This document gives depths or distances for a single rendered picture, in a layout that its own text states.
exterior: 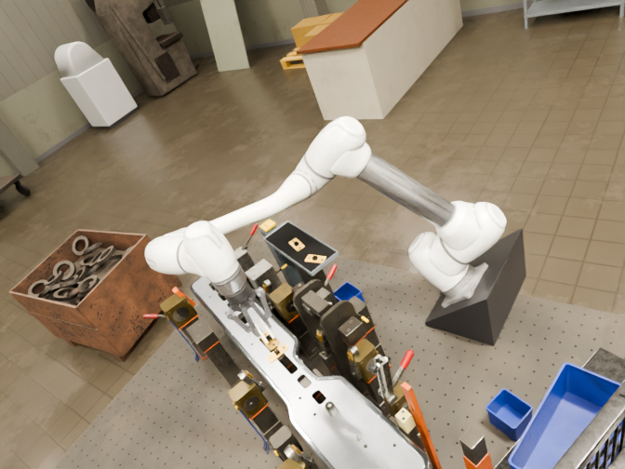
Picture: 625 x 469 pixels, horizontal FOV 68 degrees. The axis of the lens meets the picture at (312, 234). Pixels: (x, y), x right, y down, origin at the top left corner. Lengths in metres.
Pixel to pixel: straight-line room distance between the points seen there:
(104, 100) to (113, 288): 5.95
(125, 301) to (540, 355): 2.74
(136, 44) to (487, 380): 8.40
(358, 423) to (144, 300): 2.52
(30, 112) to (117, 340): 6.53
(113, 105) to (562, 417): 8.61
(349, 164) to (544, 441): 0.94
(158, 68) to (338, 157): 8.07
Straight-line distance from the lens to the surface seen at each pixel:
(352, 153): 1.51
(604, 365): 1.51
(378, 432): 1.48
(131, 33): 9.28
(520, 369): 1.88
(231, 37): 9.00
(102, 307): 3.54
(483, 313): 1.80
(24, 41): 9.75
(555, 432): 1.40
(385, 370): 1.34
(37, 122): 9.64
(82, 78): 9.00
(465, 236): 1.72
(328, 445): 1.50
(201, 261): 1.21
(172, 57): 9.63
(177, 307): 2.14
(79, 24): 10.21
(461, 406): 1.82
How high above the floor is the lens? 2.28
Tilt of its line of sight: 36 degrees down
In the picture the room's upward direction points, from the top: 24 degrees counter-clockwise
